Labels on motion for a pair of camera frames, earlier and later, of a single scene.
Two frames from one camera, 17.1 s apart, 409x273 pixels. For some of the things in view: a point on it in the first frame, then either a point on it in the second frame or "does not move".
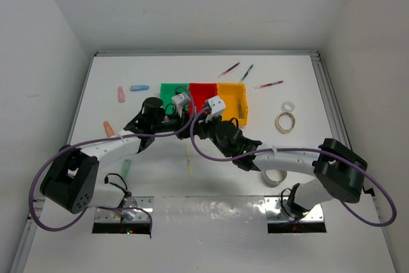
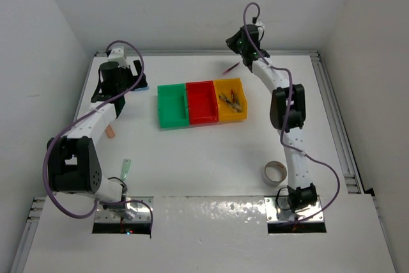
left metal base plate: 102,215 does not move
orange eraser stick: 109,130 does not move
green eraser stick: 125,168 does not move
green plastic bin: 168,91 does not move
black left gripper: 183,121 → 128,71
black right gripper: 202,126 → 231,41
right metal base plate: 277,211 does not move
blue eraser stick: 138,87 does not move
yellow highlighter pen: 190,170 → 233,105
